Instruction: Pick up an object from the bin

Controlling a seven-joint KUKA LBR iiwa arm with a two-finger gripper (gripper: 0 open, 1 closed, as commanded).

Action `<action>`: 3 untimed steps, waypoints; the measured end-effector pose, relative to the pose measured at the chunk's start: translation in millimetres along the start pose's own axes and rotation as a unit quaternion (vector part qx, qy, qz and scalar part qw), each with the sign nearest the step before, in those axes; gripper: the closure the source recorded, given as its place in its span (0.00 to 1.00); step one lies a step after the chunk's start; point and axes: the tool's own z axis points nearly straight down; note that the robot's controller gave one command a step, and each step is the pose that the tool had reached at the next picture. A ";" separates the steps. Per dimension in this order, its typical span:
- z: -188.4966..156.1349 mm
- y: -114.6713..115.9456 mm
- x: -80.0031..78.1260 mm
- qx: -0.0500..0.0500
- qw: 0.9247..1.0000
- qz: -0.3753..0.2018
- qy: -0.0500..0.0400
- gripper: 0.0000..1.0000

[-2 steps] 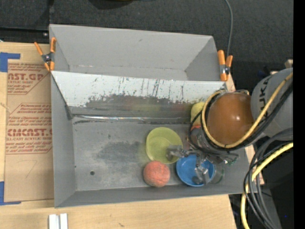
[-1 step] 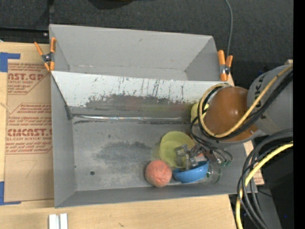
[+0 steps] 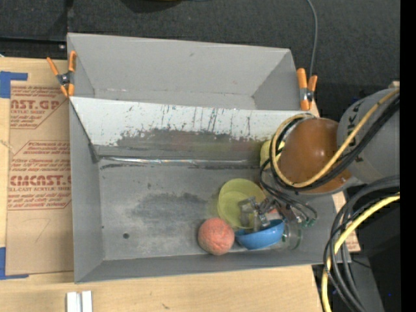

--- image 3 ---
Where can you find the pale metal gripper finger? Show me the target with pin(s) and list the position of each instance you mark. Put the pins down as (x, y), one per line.
(245, 214)
(262, 220)

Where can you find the blue bowl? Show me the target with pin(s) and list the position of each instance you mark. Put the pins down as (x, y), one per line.
(260, 239)

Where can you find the translucent yellow cup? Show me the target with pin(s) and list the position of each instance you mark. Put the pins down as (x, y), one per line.
(232, 195)

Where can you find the clear glass jar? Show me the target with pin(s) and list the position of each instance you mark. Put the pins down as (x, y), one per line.
(294, 237)

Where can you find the orange ball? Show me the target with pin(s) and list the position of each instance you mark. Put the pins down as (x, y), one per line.
(215, 236)

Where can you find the grey metal bin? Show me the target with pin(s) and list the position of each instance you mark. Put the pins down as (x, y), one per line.
(156, 200)

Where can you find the brown cardboard board red print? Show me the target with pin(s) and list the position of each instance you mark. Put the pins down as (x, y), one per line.
(39, 232)

